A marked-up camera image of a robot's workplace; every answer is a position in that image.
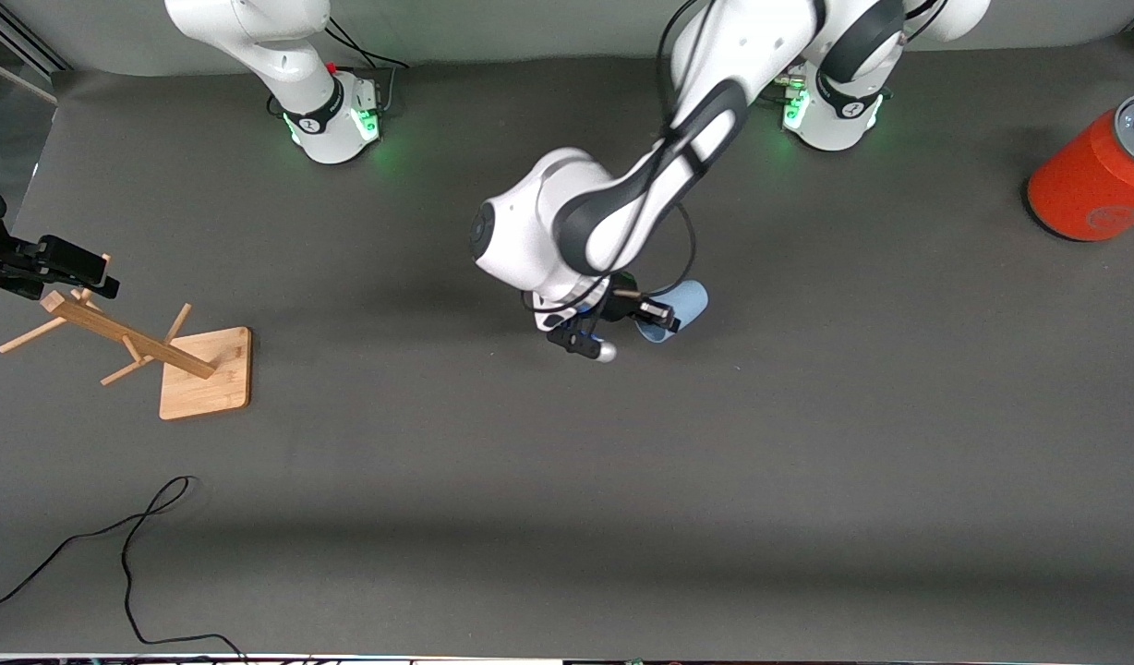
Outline light blue plastic cup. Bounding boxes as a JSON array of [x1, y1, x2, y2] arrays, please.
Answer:
[[633, 280, 710, 345]]

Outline wooden cup rack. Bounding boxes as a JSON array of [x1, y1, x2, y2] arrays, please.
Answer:
[[0, 253, 253, 421]]

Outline orange cylinder with grey lid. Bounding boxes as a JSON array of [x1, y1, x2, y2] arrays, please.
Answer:
[[1026, 91, 1134, 243]]

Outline aluminium frame rail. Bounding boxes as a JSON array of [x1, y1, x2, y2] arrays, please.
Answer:
[[0, 0, 71, 104]]

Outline thin black loose cable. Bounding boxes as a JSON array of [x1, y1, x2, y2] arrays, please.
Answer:
[[0, 476, 250, 665]]

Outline black right arm base cables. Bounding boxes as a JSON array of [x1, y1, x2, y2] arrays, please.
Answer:
[[323, 13, 413, 117]]

